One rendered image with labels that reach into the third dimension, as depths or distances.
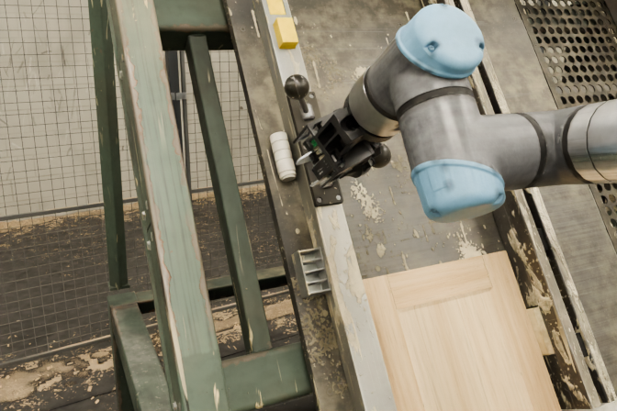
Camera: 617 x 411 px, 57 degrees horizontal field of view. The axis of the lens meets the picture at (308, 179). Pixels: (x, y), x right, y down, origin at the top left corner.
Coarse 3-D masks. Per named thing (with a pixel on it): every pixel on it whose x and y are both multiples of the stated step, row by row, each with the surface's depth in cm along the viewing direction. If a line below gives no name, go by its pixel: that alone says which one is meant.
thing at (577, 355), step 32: (448, 0) 112; (480, 64) 110; (480, 96) 106; (512, 192) 101; (512, 224) 102; (544, 224) 100; (512, 256) 102; (544, 256) 98; (544, 288) 96; (544, 320) 97; (576, 320) 96; (576, 352) 93; (576, 384) 93; (608, 384) 93
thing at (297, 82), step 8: (288, 80) 82; (296, 80) 82; (304, 80) 82; (288, 88) 82; (296, 88) 82; (304, 88) 82; (288, 96) 83; (296, 96) 82; (304, 96) 83; (304, 104) 89; (304, 112) 92; (312, 112) 93
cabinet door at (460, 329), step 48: (384, 288) 90; (432, 288) 94; (480, 288) 97; (384, 336) 87; (432, 336) 91; (480, 336) 94; (528, 336) 97; (432, 384) 88; (480, 384) 91; (528, 384) 94
